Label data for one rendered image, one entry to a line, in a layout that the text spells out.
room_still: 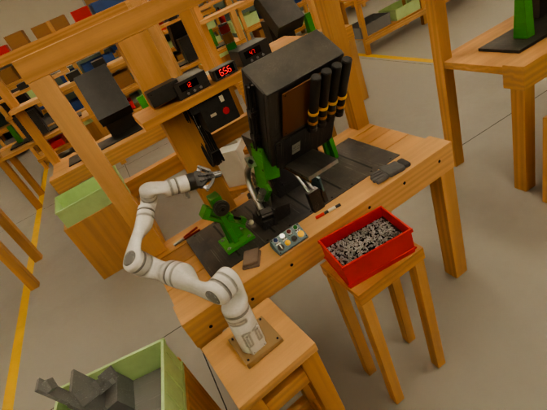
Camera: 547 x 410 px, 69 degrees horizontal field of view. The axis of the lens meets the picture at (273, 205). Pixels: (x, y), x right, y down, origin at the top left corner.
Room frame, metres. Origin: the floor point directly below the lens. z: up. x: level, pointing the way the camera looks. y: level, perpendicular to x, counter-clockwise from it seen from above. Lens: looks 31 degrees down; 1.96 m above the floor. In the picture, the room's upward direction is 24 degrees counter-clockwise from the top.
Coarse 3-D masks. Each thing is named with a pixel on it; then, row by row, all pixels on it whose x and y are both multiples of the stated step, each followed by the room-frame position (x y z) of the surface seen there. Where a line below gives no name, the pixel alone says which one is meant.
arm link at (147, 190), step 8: (144, 184) 1.56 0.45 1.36; (152, 184) 1.56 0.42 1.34; (160, 184) 1.57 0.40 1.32; (168, 184) 1.57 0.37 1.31; (176, 184) 1.57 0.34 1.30; (144, 192) 1.52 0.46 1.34; (152, 192) 1.53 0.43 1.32; (160, 192) 1.54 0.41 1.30; (168, 192) 1.55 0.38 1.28; (176, 192) 1.56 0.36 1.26
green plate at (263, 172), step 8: (256, 152) 1.65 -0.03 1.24; (264, 152) 1.62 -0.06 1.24; (256, 160) 1.66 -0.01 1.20; (264, 160) 1.60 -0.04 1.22; (256, 168) 1.67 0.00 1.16; (264, 168) 1.60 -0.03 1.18; (272, 168) 1.62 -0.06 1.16; (256, 176) 1.68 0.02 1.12; (264, 176) 1.60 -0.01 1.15; (272, 176) 1.61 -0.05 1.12; (256, 184) 1.69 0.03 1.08; (264, 184) 1.61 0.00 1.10
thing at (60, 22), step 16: (112, 0) 8.48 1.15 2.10; (128, 0) 8.51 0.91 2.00; (64, 16) 8.30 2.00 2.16; (80, 16) 8.33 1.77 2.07; (16, 32) 8.11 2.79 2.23; (48, 32) 8.22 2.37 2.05; (0, 48) 8.00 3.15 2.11; (16, 48) 8.08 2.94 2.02; (16, 80) 7.99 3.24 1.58; (64, 80) 8.14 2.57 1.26; (128, 80) 8.41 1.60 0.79; (32, 96) 7.99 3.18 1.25; (16, 128) 7.81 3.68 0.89; (64, 144) 7.96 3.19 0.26; (48, 160) 8.23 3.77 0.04
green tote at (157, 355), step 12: (144, 348) 1.09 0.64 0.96; (156, 348) 1.09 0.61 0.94; (168, 348) 1.09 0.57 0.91; (120, 360) 1.09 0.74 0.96; (132, 360) 1.09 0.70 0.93; (144, 360) 1.09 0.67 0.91; (156, 360) 1.09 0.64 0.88; (168, 360) 1.03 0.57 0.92; (96, 372) 1.08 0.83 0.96; (120, 372) 1.09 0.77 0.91; (132, 372) 1.09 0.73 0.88; (144, 372) 1.09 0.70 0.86; (168, 372) 0.98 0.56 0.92; (180, 372) 1.04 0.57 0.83; (168, 384) 0.93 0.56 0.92; (180, 384) 0.99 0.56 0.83; (168, 396) 0.88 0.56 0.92; (180, 396) 0.93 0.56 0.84; (60, 408) 1.01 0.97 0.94; (168, 408) 0.84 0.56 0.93; (180, 408) 0.88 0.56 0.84
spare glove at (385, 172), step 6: (396, 162) 1.61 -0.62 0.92; (402, 162) 1.59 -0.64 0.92; (408, 162) 1.57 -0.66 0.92; (384, 168) 1.60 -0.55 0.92; (390, 168) 1.58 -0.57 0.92; (396, 168) 1.55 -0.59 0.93; (402, 168) 1.55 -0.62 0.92; (372, 174) 1.60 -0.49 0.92; (378, 174) 1.58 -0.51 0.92; (384, 174) 1.56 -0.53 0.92; (390, 174) 1.54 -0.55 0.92; (372, 180) 1.56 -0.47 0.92; (378, 180) 1.53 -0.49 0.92; (384, 180) 1.53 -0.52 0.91
